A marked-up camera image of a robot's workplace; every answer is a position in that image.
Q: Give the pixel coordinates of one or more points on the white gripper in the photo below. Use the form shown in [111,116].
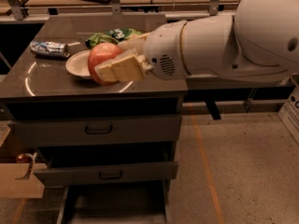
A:
[163,48]

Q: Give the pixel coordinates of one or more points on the red apple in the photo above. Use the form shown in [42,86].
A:
[99,54]

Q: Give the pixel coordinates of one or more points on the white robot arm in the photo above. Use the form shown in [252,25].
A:
[258,42]

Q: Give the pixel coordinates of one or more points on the grey drawer cabinet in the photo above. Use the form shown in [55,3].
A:
[42,89]

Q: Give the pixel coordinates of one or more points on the grey middle drawer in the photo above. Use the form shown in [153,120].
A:
[89,175]

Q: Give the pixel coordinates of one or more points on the grey drawer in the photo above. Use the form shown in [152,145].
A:
[89,175]
[88,132]
[120,203]

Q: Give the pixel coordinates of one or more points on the grey top drawer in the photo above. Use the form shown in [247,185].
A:
[88,132]

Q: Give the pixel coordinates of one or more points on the grey bottom drawer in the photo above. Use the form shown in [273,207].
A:
[120,203]

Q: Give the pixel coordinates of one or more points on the green chip bag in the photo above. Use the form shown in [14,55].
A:
[114,36]

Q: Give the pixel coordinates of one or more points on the white paper bowl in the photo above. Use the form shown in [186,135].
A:
[77,65]

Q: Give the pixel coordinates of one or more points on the crushed silver blue can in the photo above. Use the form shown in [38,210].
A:
[49,49]

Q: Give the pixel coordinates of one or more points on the red can in box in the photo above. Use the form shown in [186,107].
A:
[24,158]

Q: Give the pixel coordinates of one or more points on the white cardboard sign box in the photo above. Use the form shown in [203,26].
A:
[289,114]

